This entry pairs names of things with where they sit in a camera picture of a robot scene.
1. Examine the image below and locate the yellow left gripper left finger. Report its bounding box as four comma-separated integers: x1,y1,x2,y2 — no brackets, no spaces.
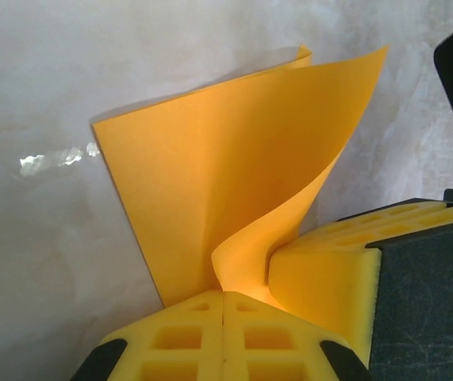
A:
70,288,225,381

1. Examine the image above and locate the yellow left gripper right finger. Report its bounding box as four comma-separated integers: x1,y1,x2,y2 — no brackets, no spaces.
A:
223,291,374,381

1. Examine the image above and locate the orange cloth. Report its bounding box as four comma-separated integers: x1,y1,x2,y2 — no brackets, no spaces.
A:
91,44,391,315

